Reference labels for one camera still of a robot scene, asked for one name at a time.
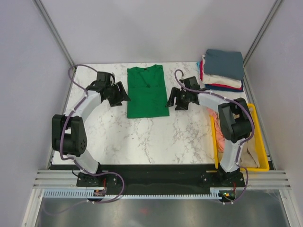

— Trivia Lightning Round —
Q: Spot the left aluminium frame post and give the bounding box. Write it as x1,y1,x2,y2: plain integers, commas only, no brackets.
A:
33,0,78,71

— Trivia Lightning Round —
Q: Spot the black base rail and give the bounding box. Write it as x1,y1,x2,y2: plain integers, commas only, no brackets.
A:
76,164,245,195

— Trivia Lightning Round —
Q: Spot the white slotted cable duct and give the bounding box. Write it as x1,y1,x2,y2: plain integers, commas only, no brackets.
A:
43,189,235,200

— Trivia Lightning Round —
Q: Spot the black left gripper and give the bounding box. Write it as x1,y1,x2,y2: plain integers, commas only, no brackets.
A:
106,82,130,107

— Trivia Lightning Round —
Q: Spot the yellow plastic bin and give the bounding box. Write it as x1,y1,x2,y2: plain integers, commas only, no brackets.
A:
210,104,269,172

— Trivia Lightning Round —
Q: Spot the folded cream t shirt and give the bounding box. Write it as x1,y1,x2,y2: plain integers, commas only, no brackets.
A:
201,55,241,88

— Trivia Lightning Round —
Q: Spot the aluminium extrusion rail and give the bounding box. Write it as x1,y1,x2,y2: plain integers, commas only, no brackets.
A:
243,169,291,190

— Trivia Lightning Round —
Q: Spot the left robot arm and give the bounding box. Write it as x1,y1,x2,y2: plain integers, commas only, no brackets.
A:
52,71,131,186

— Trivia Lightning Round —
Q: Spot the folded red t shirt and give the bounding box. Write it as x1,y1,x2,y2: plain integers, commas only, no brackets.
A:
198,61,242,90

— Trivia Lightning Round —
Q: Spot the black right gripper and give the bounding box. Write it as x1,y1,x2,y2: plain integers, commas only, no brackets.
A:
165,87,190,111

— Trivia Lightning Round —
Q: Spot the pink t shirt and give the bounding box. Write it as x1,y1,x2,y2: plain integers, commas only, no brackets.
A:
207,108,225,153

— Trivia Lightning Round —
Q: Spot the folded navy t shirt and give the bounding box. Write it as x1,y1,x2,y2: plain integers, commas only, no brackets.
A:
205,81,243,93

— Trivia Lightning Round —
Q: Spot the folded light blue t shirt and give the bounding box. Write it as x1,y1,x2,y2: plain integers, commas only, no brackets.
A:
196,62,201,71

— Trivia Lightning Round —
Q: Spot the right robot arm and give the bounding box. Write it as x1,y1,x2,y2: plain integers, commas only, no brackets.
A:
166,77,254,186

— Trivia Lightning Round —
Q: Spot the green t shirt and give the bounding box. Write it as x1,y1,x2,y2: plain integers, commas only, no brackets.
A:
127,64,169,119

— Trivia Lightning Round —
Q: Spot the beige t shirt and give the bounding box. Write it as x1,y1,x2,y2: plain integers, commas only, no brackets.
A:
240,137,260,168

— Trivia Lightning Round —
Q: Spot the right aluminium frame post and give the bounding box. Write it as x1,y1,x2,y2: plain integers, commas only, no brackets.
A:
243,0,285,68

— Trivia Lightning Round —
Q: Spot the aluminium frame post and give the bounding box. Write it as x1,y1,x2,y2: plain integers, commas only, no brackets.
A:
33,0,78,71
243,0,285,68

